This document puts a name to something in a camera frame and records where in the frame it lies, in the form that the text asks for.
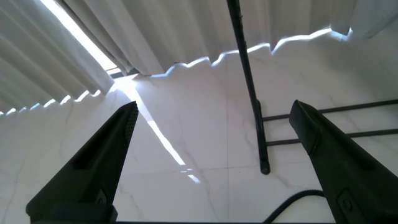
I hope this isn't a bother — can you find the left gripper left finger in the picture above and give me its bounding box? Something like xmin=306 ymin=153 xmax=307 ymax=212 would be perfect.
xmin=25 ymin=101 xmax=139 ymax=224

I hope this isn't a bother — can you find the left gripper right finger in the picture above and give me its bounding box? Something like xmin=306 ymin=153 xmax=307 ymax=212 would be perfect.
xmin=289 ymin=99 xmax=398 ymax=224

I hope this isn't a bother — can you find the black clothes rack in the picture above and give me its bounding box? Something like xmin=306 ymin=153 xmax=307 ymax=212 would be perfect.
xmin=226 ymin=0 xmax=398 ymax=175

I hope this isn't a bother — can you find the white curtain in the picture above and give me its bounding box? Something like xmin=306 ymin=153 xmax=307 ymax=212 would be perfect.
xmin=60 ymin=0 xmax=398 ymax=77
xmin=0 ymin=0 xmax=115 ymax=114

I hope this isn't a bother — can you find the window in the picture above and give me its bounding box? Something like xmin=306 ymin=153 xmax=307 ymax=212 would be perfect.
xmin=40 ymin=0 xmax=139 ymax=78

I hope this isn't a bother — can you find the black cable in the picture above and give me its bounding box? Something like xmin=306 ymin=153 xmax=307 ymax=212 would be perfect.
xmin=263 ymin=189 xmax=326 ymax=223

